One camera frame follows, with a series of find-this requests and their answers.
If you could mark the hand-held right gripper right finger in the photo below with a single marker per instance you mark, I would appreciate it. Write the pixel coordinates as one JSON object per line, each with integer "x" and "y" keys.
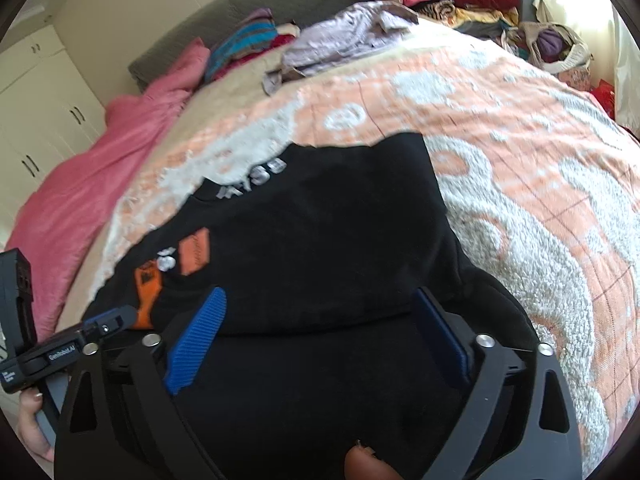
{"x": 440, "y": 340}

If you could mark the white wardrobe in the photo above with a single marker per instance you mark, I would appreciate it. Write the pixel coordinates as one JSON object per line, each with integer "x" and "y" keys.
{"x": 45, "y": 100}

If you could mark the red bag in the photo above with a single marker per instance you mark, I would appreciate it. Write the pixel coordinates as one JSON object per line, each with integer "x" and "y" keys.
{"x": 604, "y": 97}

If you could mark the dark red cloth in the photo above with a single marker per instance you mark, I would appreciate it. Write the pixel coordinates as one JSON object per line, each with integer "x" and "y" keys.
{"x": 282, "y": 41}

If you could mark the pink blanket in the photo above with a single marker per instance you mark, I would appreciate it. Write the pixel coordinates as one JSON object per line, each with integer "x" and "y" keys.
{"x": 90, "y": 195}

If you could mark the black sweatshirt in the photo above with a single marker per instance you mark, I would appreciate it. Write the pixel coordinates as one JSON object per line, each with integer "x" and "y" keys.
{"x": 325, "y": 235}

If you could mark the grey quilted headboard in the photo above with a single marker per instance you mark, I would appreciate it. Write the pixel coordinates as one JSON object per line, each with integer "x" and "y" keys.
{"x": 210, "y": 15}

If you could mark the basket with purple cloth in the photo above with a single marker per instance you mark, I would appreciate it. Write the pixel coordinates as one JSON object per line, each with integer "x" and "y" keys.
{"x": 555, "y": 45}

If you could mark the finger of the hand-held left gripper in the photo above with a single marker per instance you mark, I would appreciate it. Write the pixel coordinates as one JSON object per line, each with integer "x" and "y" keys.
{"x": 115, "y": 317}

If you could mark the orange white patterned blanket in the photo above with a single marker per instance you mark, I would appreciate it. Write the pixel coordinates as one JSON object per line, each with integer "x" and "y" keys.
{"x": 525, "y": 160}

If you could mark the person's right hand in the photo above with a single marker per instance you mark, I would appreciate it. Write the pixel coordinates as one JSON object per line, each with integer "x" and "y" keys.
{"x": 370, "y": 465}

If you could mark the white curtain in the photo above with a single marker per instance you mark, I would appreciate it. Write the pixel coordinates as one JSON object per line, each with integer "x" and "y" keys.
{"x": 627, "y": 70}

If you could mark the person's left hand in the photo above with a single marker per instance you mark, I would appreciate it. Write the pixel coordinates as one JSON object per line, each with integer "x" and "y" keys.
{"x": 32, "y": 430}

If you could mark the lilac crumpled garment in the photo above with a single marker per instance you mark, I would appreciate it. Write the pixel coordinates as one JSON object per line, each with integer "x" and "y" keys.
{"x": 340, "y": 40}

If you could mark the striped colourful cloth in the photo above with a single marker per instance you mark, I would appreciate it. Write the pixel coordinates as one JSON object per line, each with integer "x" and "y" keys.
{"x": 240, "y": 42}

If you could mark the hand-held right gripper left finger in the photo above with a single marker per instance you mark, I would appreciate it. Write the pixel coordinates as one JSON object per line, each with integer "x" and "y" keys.
{"x": 197, "y": 345}

